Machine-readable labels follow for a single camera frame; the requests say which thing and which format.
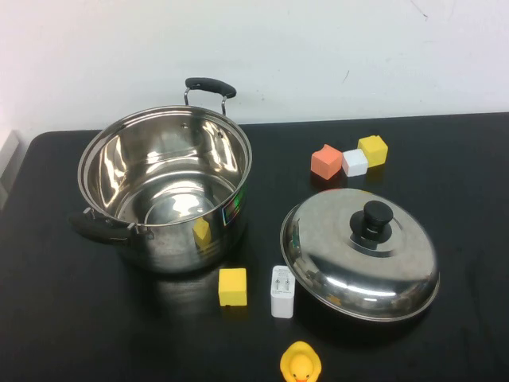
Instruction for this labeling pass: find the steel lid with black knob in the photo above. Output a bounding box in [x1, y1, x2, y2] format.
[279, 187, 441, 323]

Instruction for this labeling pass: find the yellow rubber duck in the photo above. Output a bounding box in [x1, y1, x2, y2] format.
[279, 341, 322, 382]

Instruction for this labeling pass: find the orange foam cube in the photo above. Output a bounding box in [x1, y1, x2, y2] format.
[310, 143, 344, 177]

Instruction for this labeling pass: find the yellow foam cube with notch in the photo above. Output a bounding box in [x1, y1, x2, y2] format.
[356, 134, 389, 169]

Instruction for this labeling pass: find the white foam cube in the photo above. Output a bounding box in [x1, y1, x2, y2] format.
[342, 149, 369, 177]

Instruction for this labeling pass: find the stainless steel cooking pot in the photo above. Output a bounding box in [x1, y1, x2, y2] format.
[68, 76, 254, 275]

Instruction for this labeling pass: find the white USB wall charger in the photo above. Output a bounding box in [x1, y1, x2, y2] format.
[270, 265, 296, 319]

